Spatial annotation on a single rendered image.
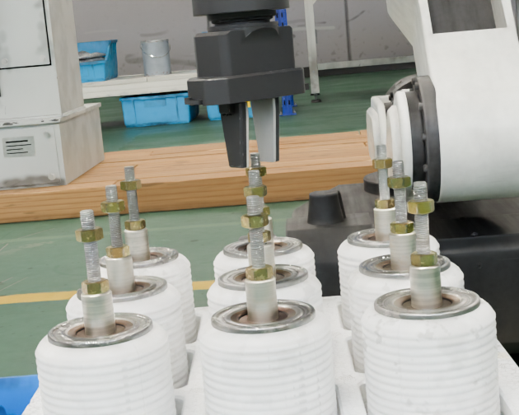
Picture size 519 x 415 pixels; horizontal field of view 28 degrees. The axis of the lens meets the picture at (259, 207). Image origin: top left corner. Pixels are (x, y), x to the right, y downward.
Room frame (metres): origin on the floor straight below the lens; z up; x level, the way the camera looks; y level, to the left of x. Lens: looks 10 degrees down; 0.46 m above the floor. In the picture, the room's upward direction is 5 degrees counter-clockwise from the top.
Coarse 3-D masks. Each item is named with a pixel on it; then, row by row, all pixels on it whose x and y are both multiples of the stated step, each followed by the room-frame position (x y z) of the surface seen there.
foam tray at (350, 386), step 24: (336, 312) 0.97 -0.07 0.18; (336, 336) 0.89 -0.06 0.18; (192, 360) 0.89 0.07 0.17; (336, 360) 0.82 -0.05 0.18; (504, 360) 0.79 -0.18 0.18; (192, 384) 0.80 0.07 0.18; (336, 384) 0.77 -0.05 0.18; (360, 384) 0.77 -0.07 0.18; (504, 384) 0.73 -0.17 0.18; (192, 408) 0.74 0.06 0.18; (360, 408) 0.71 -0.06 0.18; (504, 408) 0.71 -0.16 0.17
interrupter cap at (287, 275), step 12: (276, 264) 0.87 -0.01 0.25; (288, 264) 0.87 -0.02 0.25; (228, 276) 0.85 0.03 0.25; (240, 276) 0.85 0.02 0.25; (276, 276) 0.84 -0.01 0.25; (288, 276) 0.83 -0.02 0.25; (300, 276) 0.82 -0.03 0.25; (228, 288) 0.81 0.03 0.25; (240, 288) 0.81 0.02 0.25; (276, 288) 0.80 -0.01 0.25
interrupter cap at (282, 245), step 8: (240, 240) 0.99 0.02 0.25; (280, 240) 0.97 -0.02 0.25; (288, 240) 0.97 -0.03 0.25; (296, 240) 0.97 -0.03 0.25; (224, 248) 0.96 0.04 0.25; (232, 248) 0.96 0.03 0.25; (240, 248) 0.96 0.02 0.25; (280, 248) 0.94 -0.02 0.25; (288, 248) 0.94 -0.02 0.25; (296, 248) 0.93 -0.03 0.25; (232, 256) 0.93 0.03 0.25; (240, 256) 0.93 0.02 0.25
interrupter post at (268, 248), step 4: (268, 244) 0.84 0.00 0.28; (272, 244) 0.84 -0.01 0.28; (248, 248) 0.83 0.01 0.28; (264, 248) 0.83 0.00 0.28; (268, 248) 0.83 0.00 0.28; (272, 248) 0.83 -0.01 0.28; (248, 252) 0.83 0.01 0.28; (264, 252) 0.83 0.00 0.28; (268, 252) 0.83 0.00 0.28; (272, 252) 0.83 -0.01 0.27; (248, 256) 0.84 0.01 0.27; (264, 256) 0.83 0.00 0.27; (268, 256) 0.83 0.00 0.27; (272, 256) 0.83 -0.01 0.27; (248, 260) 0.84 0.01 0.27; (268, 260) 0.83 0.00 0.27; (272, 260) 0.83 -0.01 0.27; (272, 264) 0.83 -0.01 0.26
